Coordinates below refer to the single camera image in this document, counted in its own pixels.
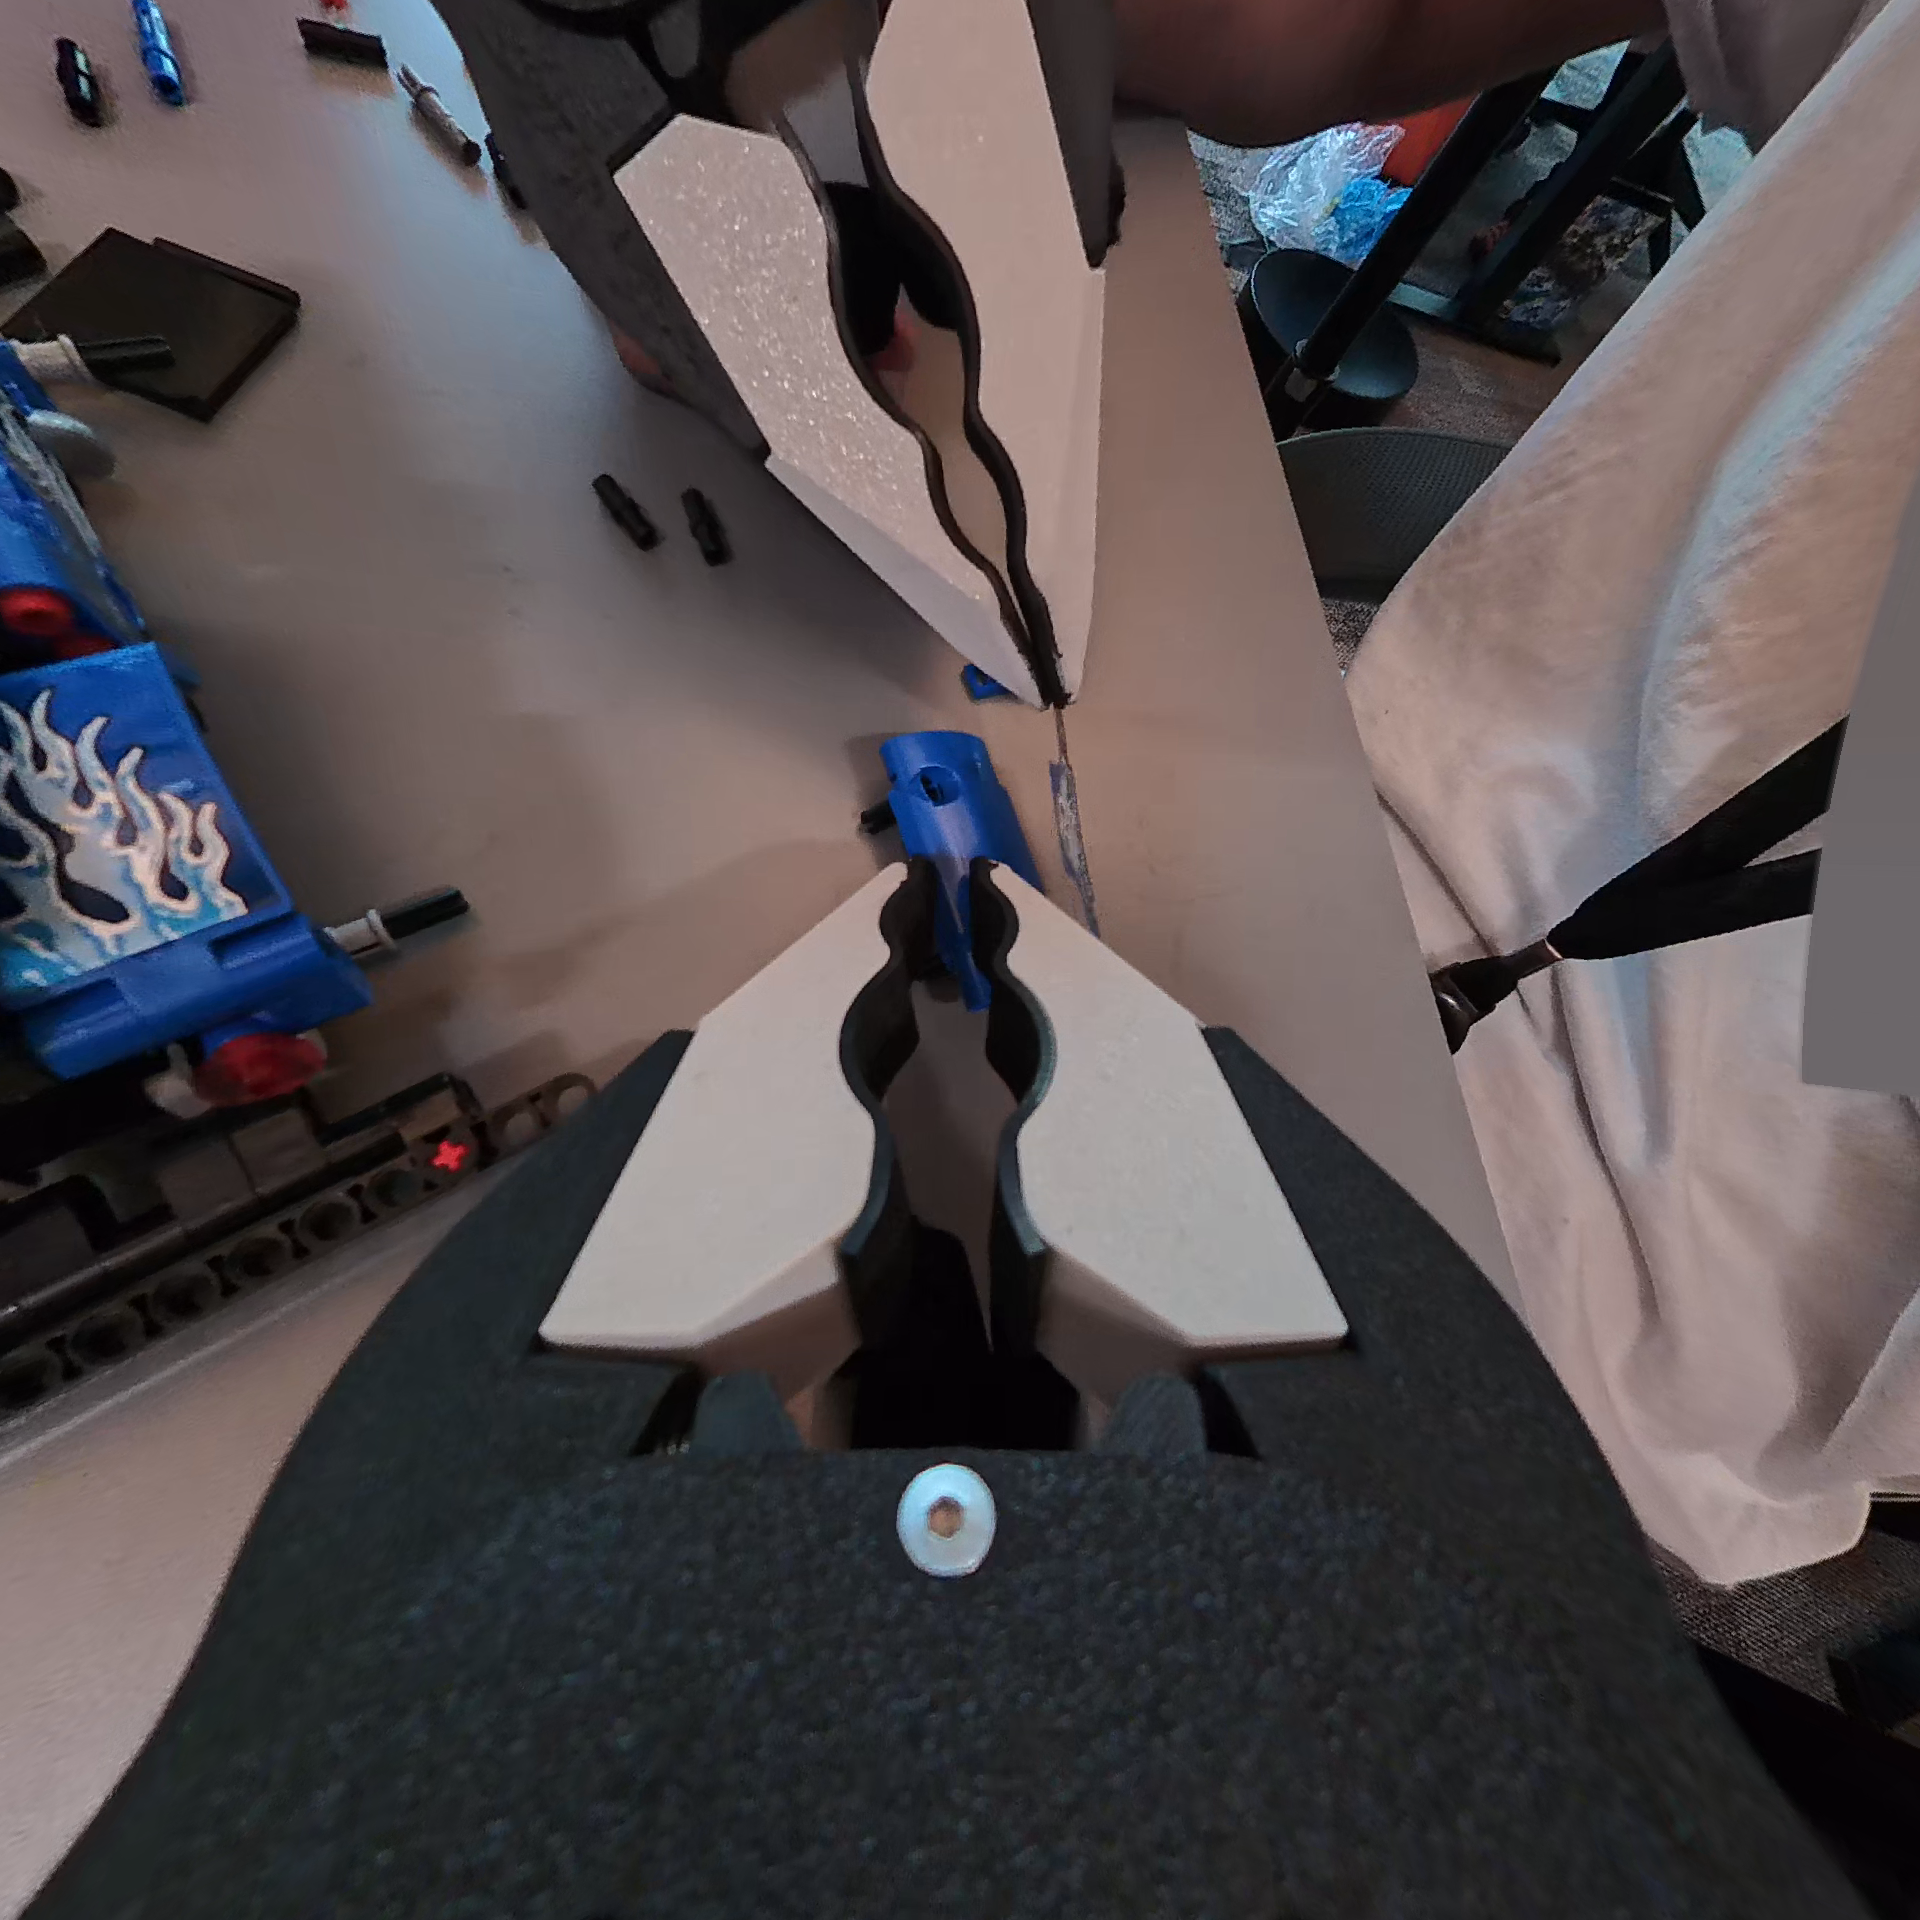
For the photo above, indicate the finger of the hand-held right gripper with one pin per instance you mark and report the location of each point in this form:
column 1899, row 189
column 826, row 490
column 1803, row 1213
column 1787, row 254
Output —
column 750, row 301
column 1035, row 224

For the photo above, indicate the dark lego connector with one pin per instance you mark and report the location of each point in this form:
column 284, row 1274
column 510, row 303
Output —
column 18, row 232

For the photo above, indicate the black lego pin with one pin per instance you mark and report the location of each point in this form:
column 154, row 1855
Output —
column 79, row 78
column 707, row 525
column 627, row 510

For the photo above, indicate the blue black lego vehicle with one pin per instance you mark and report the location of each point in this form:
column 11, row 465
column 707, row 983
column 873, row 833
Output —
column 121, row 841

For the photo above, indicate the grey chair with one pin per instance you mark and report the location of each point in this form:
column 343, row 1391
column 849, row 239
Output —
column 1395, row 510

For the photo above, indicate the clear plastic bag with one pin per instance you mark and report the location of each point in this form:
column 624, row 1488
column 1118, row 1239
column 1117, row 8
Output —
column 1328, row 180

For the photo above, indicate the small blue lego piece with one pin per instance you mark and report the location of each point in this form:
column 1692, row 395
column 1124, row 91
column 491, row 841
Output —
column 987, row 687

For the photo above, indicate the blue lego pin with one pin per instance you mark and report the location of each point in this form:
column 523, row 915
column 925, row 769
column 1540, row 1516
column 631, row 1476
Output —
column 159, row 52

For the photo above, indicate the blue curved lego panel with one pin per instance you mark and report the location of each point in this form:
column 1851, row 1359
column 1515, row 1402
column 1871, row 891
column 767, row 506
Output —
column 944, row 803

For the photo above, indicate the short black lego piece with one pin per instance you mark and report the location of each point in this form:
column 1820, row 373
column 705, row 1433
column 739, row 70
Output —
column 343, row 38

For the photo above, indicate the black stand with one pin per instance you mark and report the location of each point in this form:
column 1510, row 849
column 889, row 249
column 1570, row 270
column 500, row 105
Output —
column 1501, row 194

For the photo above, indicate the person's right forearm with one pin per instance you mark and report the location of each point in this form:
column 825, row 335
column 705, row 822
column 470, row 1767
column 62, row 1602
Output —
column 1350, row 61

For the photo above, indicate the white shirt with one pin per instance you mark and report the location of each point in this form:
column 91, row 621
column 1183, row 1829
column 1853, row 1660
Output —
column 1620, row 900

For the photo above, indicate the grey lego axle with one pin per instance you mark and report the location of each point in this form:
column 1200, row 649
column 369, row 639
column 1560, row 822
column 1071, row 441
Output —
column 440, row 115

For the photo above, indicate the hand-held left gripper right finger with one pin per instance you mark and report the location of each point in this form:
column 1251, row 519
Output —
column 1171, row 1184

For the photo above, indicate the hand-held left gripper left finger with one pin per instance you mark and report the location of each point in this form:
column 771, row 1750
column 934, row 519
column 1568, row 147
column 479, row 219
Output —
column 720, row 1184

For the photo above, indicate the black square lego plate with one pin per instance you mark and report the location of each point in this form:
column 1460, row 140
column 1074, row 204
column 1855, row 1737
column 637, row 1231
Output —
column 150, row 322

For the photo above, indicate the blue printed sticker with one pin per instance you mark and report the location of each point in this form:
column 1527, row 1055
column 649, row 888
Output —
column 1076, row 833

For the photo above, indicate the dark round stool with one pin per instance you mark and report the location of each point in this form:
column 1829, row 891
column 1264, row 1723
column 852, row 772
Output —
column 1335, row 338

